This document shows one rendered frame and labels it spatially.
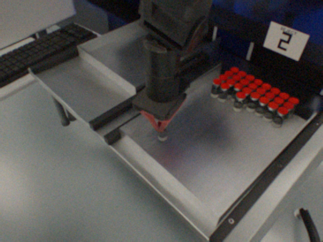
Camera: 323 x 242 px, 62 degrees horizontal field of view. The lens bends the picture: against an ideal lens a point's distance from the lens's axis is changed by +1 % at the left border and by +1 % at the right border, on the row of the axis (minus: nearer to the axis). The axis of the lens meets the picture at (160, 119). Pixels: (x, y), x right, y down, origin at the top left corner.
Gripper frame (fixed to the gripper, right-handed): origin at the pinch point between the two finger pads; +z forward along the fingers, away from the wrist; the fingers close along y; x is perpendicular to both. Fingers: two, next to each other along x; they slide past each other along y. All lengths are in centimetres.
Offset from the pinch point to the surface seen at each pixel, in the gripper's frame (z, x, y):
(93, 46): 5.2, 35.8, 18.7
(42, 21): 12, 71, 28
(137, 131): 4.6, 5.6, -1.4
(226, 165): 4.2, -14.7, 0.4
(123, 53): 6.3, 26.9, 21.7
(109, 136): 2.6, 8.8, -6.8
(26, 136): 96, 111, 13
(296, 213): 93, -50, 49
